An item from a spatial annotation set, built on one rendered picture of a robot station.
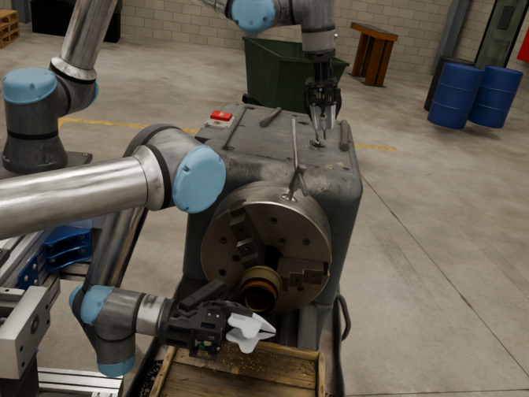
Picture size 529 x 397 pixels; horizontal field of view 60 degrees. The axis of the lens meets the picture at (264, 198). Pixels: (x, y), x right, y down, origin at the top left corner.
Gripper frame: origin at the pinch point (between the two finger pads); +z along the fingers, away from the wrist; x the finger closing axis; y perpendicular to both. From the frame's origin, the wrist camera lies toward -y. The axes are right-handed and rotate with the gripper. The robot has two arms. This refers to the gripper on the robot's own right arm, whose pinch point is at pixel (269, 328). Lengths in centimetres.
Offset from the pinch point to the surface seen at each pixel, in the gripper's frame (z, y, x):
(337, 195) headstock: 11.8, -38.8, 12.1
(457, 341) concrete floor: 109, -140, -112
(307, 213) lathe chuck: 4.4, -24.4, 13.2
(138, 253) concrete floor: -85, -165, -110
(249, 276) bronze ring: -6.0, -11.4, 2.9
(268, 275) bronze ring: -1.9, -11.9, 3.6
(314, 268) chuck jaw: 8.1, -19.3, 2.2
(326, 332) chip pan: 23, -64, -56
